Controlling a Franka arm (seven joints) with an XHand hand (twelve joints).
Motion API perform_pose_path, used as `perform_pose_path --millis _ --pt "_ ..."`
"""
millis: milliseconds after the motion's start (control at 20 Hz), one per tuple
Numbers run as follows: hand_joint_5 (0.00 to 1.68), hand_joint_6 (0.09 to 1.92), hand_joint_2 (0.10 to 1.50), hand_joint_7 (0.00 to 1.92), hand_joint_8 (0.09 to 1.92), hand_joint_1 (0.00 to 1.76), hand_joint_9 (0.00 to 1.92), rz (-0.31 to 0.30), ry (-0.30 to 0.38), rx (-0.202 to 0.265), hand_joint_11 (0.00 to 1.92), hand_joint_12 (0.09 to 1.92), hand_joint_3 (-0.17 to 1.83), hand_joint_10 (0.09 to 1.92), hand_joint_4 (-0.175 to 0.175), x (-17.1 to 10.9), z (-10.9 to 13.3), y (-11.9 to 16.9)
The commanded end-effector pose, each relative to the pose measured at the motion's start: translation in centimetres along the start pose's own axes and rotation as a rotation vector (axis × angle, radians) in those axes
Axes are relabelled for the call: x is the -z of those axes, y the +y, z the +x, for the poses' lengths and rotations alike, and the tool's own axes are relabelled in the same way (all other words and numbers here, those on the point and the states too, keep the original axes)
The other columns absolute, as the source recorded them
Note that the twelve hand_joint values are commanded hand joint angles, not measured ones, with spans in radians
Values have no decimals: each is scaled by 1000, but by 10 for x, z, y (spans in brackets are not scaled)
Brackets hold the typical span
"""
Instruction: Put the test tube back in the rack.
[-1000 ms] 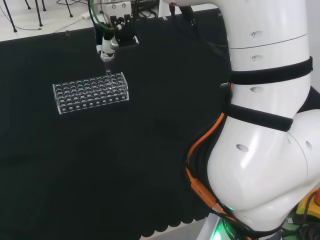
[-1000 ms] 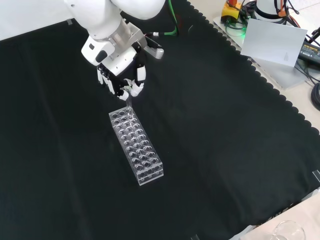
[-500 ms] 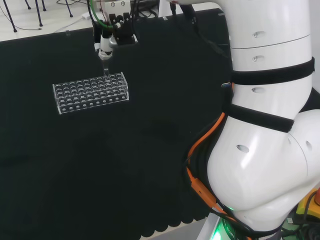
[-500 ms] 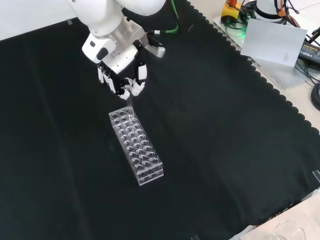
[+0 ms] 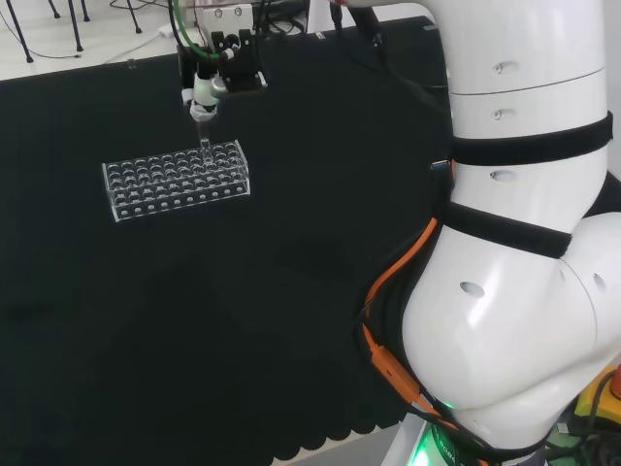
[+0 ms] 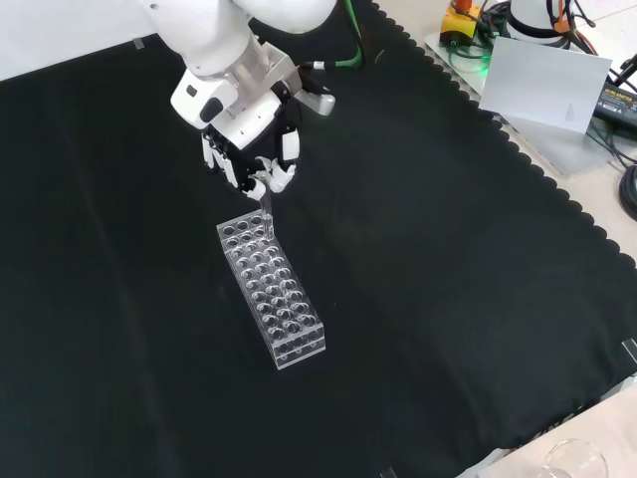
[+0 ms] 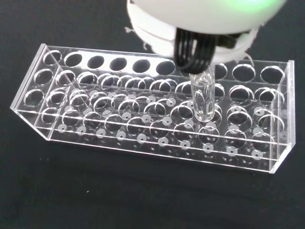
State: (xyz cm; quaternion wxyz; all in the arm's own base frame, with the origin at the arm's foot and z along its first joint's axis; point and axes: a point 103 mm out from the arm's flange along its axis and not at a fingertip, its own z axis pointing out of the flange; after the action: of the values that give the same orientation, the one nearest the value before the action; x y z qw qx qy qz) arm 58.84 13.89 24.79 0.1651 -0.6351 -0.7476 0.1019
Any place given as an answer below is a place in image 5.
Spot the green cable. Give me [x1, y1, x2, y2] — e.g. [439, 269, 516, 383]
[170, 0, 225, 63]

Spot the black floor cable bundle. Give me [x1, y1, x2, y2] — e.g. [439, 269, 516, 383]
[546, 426, 621, 466]

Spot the yellow stop button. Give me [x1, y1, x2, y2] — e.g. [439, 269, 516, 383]
[573, 361, 621, 434]

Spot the orange cable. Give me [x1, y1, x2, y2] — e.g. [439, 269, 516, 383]
[362, 216, 487, 466]

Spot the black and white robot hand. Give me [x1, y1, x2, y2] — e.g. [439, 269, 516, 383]
[176, 3, 270, 123]

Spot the clear glass test tube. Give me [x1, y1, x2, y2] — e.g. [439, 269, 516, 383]
[197, 120, 215, 171]

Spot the black bench cloth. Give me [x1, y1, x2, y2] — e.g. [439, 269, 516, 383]
[0, 14, 457, 466]

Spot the black tripod leg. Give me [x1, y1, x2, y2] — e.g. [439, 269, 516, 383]
[125, 0, 144, 35]
[6, 0, 35, 64]
[66, 0, 84, 52]

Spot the clear plastic test tube rack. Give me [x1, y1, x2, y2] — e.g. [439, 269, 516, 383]
[101, 139, 253, 224]

